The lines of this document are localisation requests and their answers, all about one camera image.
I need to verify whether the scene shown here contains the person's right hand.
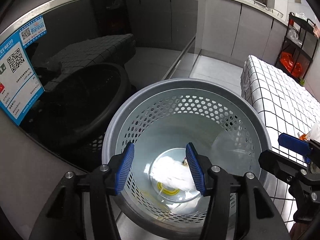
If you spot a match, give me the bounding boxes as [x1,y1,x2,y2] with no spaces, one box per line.
[289,223,308,240]

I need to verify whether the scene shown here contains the orange plastic scrap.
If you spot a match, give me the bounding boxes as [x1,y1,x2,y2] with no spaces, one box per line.
[299,134,308,140]

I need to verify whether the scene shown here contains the black storage rack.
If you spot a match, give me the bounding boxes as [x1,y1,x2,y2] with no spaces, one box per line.
[274,12,319,85]

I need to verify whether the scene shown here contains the red snack wrapper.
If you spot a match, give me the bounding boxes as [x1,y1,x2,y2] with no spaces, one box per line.
[182,158,188,166]

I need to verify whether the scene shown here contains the small blue qr sticker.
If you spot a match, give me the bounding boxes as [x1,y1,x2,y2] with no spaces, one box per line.
[18,16,47,48]

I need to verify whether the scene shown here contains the grey perforated trash basket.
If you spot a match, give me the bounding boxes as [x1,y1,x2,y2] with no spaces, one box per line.
[102,78,271,238]

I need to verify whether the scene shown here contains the red plastic bag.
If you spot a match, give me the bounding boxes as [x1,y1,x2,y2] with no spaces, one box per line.
[279,51,302,78]

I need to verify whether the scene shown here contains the yellow plastic lid ring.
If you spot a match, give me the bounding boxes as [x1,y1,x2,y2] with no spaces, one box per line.
[157,181,181,196]

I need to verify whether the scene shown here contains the black built-in oven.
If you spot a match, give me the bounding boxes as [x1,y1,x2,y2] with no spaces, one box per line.
[1,0,198,239]

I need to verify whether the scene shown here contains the grey kitchen cabinets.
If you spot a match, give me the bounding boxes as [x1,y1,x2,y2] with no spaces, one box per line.
[198,0,286,67]

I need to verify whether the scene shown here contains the white checkered tablecloth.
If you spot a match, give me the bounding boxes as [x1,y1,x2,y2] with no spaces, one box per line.
[240,55,319,167]

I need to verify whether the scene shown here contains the white tissue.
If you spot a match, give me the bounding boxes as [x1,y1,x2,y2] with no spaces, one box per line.
[150,156,196,191]

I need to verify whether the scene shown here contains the blue energy label sticker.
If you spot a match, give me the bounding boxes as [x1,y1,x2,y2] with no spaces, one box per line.
[1,32,44,126]

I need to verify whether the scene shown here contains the clear plastic bag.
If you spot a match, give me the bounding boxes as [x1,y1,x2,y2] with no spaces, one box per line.
[309,123,320,142]

